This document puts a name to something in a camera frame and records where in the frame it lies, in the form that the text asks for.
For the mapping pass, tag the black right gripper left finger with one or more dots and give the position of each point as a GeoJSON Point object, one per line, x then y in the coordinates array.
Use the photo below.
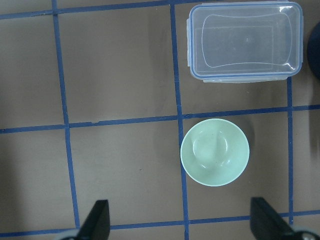
{"type": "Point", "coordinates": [97, 224]}

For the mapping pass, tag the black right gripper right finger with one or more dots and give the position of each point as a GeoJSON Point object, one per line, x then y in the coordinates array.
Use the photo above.
{"type": "Point", "coordinates": [266, 223]}

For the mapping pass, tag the green bowl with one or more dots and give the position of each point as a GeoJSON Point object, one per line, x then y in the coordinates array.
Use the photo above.
{"type": "Point", "coordinates": [214, 152]}

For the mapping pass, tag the clear plastic lidded container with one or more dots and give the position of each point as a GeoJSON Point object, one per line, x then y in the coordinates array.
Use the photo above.
{"type": "Point", "coordinates": [245, 42]}

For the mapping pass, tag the dark blue saucepan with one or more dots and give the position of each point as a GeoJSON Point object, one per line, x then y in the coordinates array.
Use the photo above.
{"type": "Point", "coordinates": [313, 51]}

